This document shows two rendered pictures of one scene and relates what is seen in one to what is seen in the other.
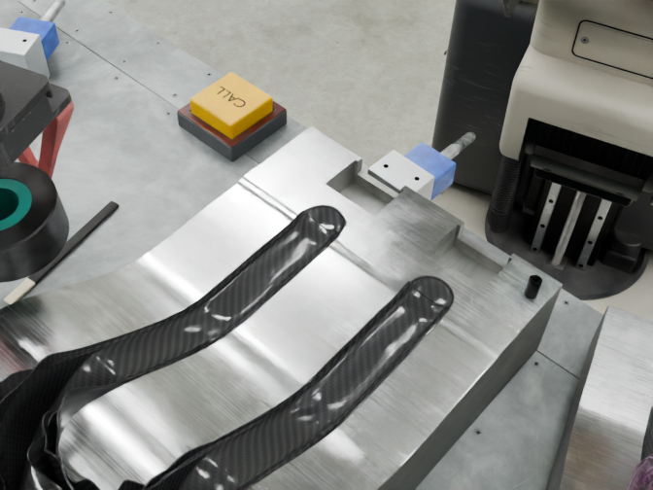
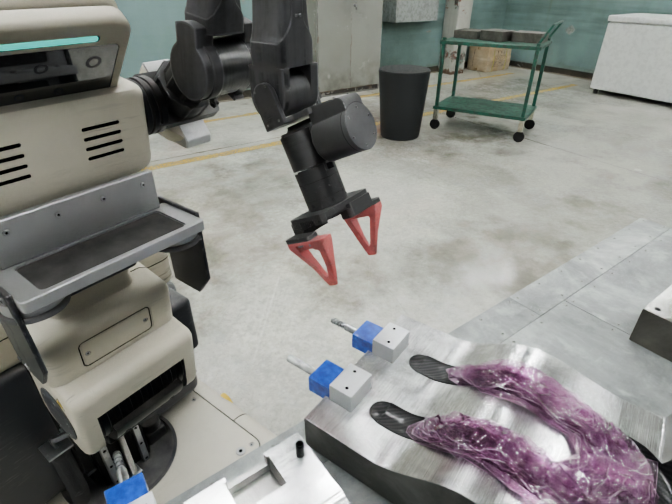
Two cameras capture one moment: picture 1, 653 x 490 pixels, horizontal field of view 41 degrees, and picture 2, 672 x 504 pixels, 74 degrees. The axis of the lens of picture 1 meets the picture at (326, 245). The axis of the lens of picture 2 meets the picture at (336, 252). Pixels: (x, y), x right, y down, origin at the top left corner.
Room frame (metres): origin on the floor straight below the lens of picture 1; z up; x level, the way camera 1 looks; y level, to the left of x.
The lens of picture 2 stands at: (0.29, 0.13, 1.34)
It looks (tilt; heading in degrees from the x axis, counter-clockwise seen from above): 32 degrees down; 284
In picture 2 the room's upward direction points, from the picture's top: straight up
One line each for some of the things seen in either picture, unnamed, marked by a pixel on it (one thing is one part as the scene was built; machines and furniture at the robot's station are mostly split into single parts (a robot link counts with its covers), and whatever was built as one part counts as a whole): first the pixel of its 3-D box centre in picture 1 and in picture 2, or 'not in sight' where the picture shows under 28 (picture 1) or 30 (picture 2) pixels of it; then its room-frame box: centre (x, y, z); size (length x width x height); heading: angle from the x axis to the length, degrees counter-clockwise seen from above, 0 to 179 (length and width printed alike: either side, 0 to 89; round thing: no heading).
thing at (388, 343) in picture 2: not in sight; (364, 335); (0.38, -0.40, 0.86); 0.13 x 0.05 x 0.05; 158
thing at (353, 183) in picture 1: (365, 199); not in sight; (0.51, -0.03, 0.87); 0.05 x 0.05 x 0.04; 51
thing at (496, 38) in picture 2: not in sight; (492, 77); (-0.06, -4.69, 0.50); 0.98 x 0.55 x 1.01; 163
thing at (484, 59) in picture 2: not in sight; (489, 56); (-0.22, -8.36, 0.20); 0.63 x 0.44 x 0.40; 48
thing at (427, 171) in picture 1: (430, 167); (128, 494); (0.60, -0.10, 0.83); 0.13 x 0.05 x 0.05; 138
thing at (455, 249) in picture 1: (468, 267); (255, 490); (0.44, -0.11, 0.87); 0.05 x 0.05 x 0.04; 51
